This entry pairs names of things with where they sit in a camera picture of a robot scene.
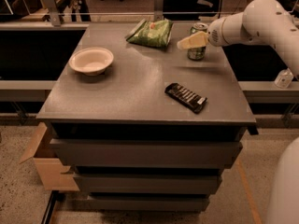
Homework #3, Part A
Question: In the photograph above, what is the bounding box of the clear plastic bottle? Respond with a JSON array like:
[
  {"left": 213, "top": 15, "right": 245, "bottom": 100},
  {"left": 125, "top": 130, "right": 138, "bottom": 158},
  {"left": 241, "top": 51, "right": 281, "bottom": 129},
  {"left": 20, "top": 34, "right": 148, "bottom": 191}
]
[{"left": 274, "top": 69, "right": 293, "bottom": 89}]

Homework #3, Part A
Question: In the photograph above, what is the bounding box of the green soda can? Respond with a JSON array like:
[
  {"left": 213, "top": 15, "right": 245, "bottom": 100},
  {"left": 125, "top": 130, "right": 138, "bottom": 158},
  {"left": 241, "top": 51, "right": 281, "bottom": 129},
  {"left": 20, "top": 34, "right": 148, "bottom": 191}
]
[{"left": 187, "top": 22, "right": 209, "bottom": 62}]

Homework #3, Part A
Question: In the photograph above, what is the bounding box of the white paper bowl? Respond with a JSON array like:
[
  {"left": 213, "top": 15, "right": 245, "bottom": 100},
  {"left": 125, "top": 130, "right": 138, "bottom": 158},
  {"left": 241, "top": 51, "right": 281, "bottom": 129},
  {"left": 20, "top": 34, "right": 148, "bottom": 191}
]
[{"left": 68, "top": 48, "right": 114, "bottom": 76}]

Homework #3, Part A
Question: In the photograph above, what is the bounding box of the grey drawer cabinet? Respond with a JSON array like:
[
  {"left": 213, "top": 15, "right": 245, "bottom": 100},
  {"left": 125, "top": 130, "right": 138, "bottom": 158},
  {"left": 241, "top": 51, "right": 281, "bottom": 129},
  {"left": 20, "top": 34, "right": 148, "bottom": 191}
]
[{"left": 39, "top": 23, "right": 255, "bottom": 212}]

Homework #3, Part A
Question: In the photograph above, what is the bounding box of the cardboard box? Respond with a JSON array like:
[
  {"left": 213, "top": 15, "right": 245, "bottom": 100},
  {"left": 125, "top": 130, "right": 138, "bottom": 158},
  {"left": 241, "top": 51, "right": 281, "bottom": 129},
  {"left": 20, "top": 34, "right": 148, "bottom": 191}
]
[{"left": 20, "top": 122, "right": 78, "bottom": 191}]

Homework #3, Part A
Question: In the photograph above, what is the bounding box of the green chip bag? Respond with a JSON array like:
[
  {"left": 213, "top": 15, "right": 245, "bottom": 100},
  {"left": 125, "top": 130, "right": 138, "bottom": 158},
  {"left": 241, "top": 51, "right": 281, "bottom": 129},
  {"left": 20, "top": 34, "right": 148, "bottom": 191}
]
[{"left": 125, "top": 19, "right": 173, "bottom": 48}]

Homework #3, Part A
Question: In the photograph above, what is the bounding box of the black candy bar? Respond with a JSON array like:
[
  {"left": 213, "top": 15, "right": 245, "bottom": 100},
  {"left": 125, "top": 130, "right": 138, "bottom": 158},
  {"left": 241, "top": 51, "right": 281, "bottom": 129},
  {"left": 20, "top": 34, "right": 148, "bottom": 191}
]
[{"left": 164, "top": 83, "right": 207, "bottom": 114}]

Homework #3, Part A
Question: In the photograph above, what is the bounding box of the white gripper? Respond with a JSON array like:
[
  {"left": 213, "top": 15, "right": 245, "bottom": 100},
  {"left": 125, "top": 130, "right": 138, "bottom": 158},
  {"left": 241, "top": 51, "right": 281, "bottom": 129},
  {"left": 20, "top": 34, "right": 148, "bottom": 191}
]
[{"left": 177, "top": 17, "right": 232, "bottom": 49}]

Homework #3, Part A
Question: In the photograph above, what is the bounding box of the metal railing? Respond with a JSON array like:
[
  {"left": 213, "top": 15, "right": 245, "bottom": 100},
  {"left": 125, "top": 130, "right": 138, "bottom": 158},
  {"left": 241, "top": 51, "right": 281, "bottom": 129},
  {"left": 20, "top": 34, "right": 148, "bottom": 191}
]
[{"left": 0, "top": 0, "right": 249, "bottom": 27}]

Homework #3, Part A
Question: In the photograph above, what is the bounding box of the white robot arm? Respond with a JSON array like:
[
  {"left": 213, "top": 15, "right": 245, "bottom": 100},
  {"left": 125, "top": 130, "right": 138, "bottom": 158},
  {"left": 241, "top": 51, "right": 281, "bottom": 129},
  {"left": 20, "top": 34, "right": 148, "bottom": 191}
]
[{"left": 177, "top": 0, "right": 299, "bottom": 224}]

